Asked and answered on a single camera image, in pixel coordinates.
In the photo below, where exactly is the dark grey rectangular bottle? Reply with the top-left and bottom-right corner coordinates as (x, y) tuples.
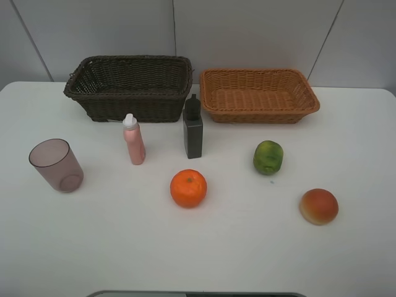
(183, 94), (203, 159)

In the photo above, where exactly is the orange mandarin fruit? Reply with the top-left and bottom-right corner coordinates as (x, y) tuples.
(170, 169), (207, 209)

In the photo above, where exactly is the pink bottle white cap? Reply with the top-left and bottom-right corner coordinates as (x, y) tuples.
(123, 113), (145, 165)

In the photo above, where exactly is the round bread bun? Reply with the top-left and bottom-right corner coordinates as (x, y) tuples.
(299, 189), (339, 226)

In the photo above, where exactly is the translucent pink plastic cup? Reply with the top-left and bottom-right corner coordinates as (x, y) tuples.
(28, 139), (84, 193)

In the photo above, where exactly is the orange wicker basket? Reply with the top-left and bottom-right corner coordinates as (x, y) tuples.
(199, 69), (320, 124)

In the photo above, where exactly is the dark brown wicker basket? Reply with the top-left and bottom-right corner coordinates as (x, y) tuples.
(64, 55), (193, 123)

